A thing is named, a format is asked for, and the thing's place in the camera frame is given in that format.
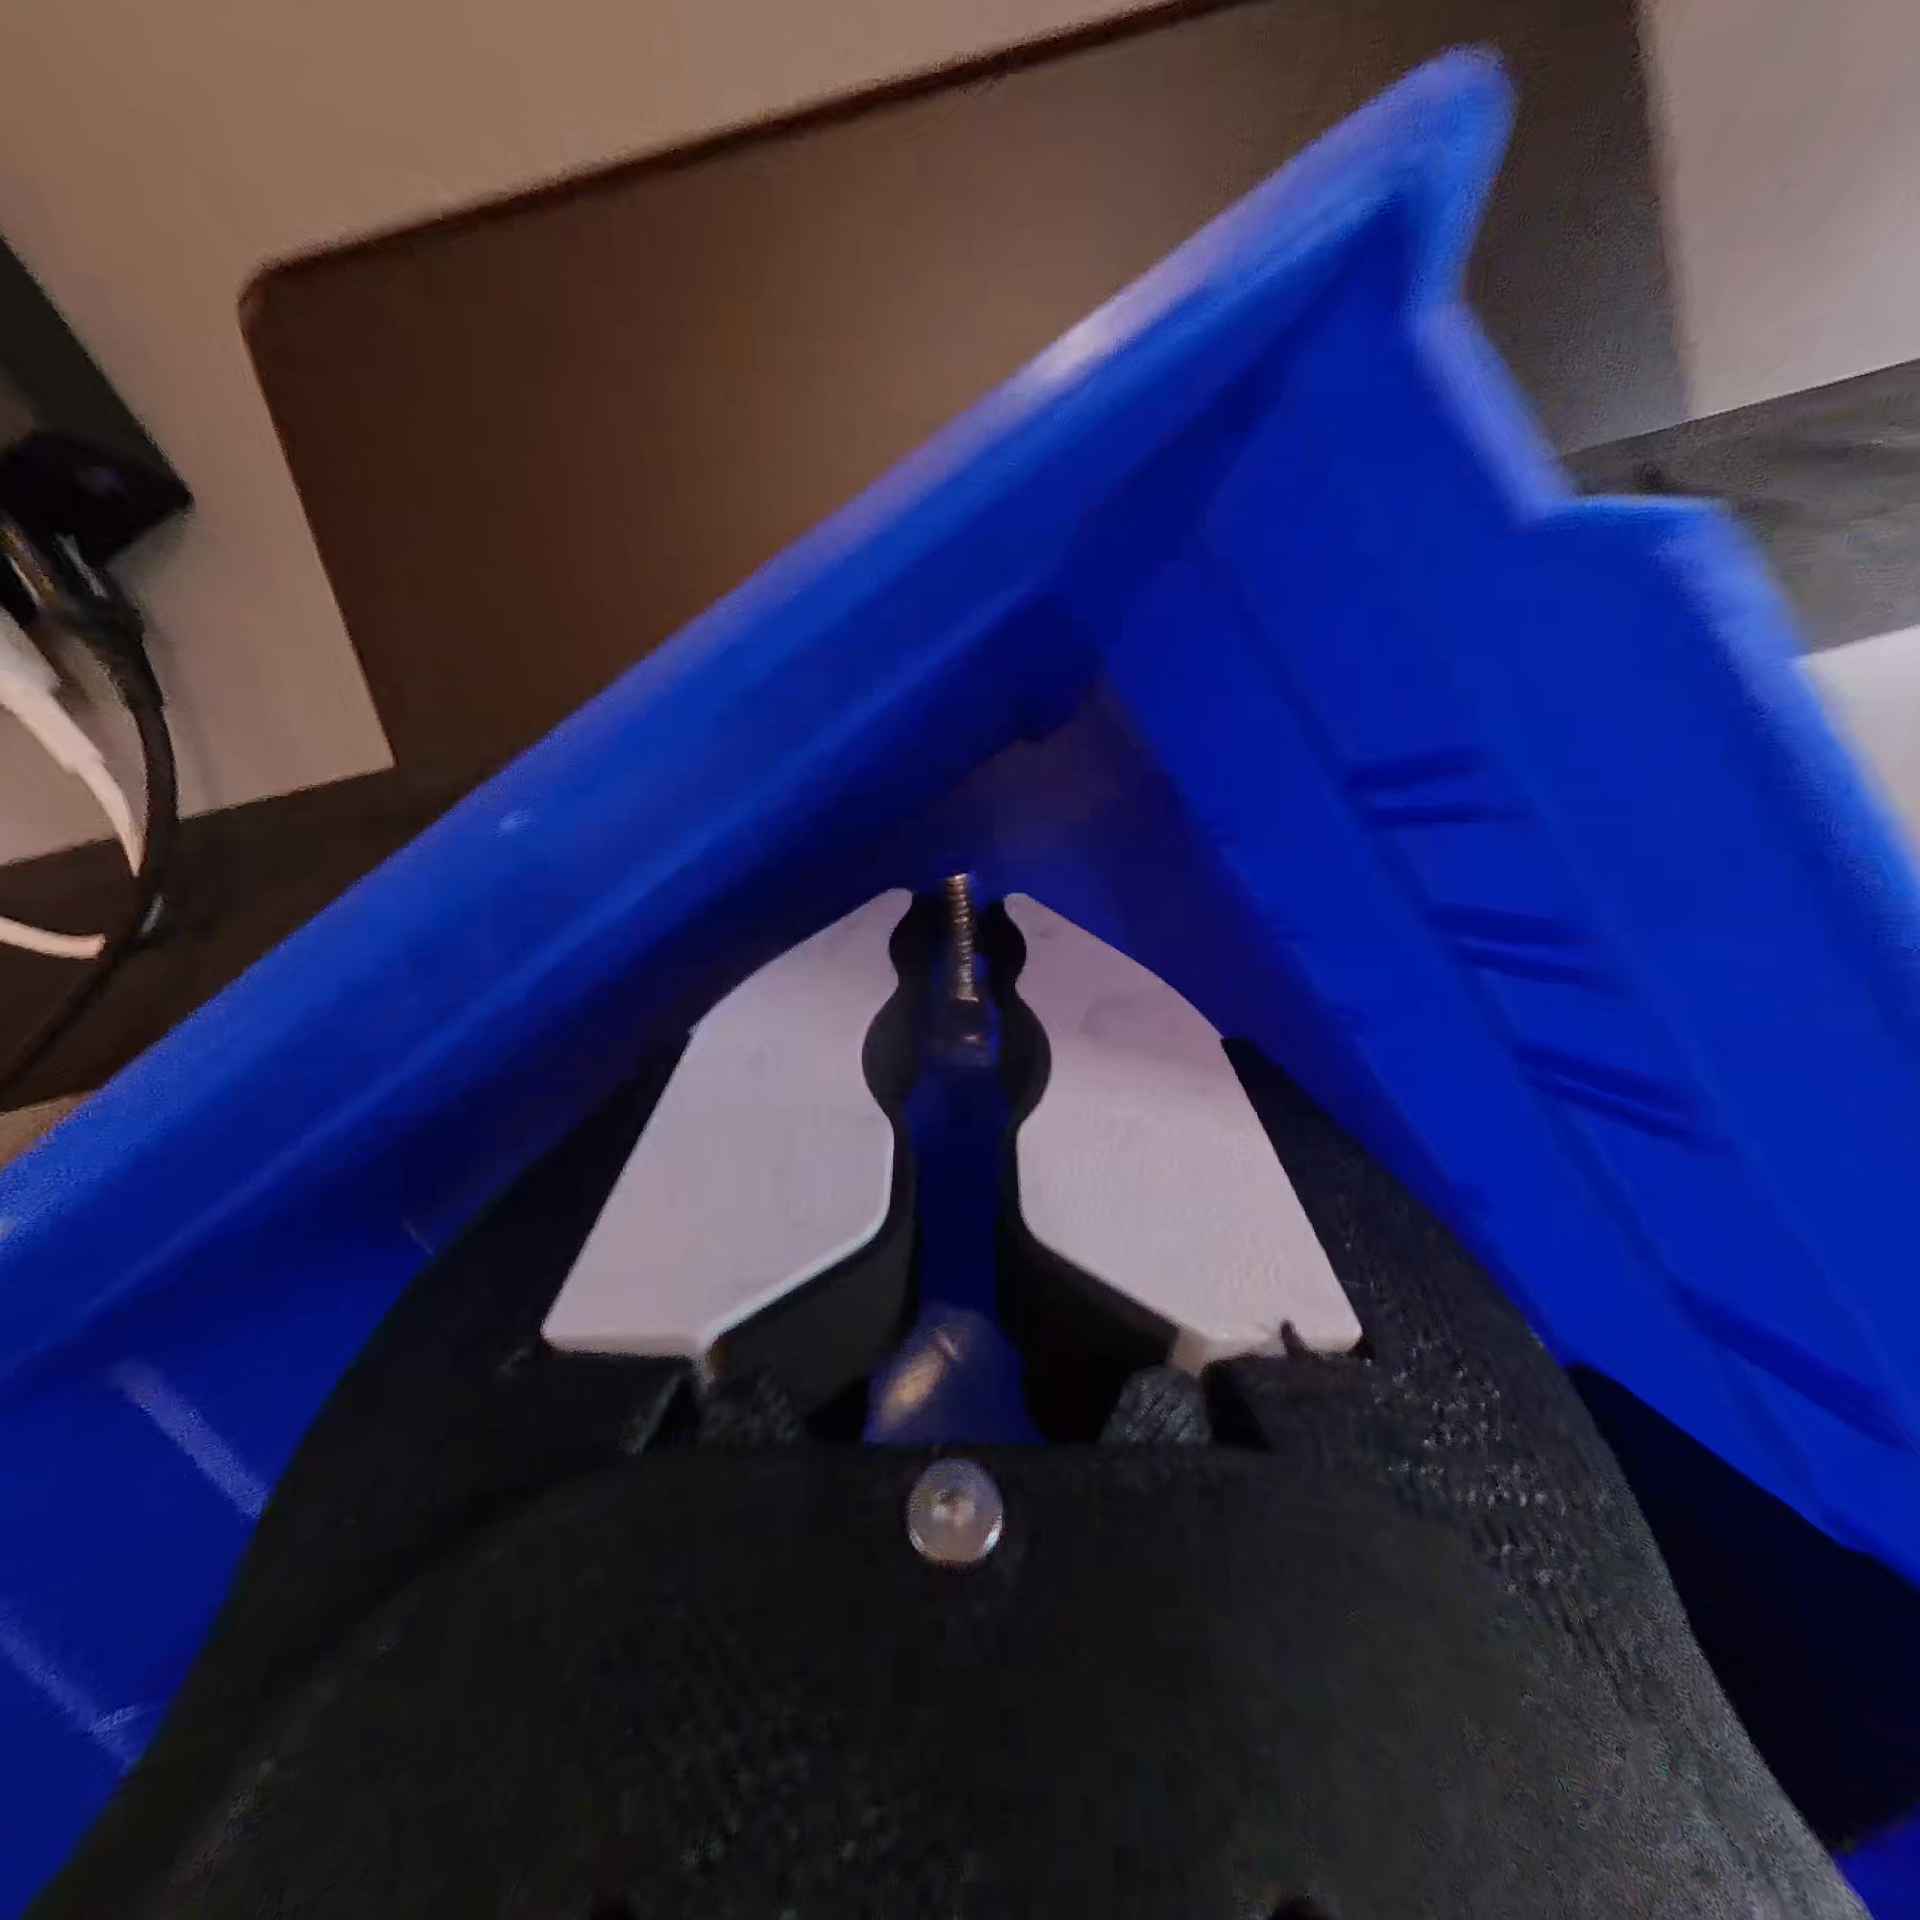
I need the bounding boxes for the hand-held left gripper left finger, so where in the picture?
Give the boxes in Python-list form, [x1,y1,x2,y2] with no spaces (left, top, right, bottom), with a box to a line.
[537,890,921,1442]

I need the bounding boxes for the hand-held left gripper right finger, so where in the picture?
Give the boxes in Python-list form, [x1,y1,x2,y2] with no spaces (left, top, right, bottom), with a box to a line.
[995,890,1369,1442]

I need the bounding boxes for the blue plastic bin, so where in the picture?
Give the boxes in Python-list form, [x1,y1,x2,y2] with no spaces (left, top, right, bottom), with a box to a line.
[0,47,1920,1920]

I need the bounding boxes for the silver flange bolt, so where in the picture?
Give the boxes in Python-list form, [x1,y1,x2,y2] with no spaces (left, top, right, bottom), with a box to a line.
[934,874,1000,1058]

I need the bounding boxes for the brown panel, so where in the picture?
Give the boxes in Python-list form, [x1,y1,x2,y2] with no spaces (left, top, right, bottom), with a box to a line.
[238,0,1690,798]

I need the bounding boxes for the black power box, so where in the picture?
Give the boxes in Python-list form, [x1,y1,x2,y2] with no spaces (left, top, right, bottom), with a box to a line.
[0,241,197,602]

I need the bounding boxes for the black cable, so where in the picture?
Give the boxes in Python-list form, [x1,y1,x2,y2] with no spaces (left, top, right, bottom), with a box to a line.
[0,570,191,1098]

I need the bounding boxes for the white cable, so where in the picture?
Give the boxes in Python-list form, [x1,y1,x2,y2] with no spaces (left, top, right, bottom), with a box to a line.
[0,616,154,962]

